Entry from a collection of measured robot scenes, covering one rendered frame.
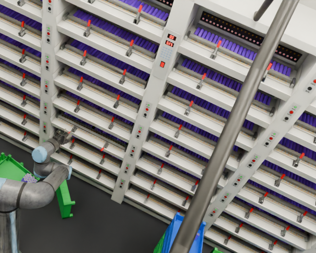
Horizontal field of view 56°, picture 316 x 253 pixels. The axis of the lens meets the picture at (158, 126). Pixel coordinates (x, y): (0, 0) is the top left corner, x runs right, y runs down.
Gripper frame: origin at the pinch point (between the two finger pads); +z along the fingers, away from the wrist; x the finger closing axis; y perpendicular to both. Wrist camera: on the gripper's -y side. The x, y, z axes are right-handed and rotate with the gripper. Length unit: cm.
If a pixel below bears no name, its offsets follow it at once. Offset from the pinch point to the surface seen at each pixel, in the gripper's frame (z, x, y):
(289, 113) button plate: -16, -117, 85
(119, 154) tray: 5.2, -38.7, -0.3
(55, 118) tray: 8.0, 17.1, 1.3
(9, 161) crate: -4, 41, -47
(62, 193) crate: -14.1, -12.9, -39.8
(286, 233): 8, -167, 1
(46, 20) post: -13, 24, 74
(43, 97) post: -0.3, 24.9, 18.3
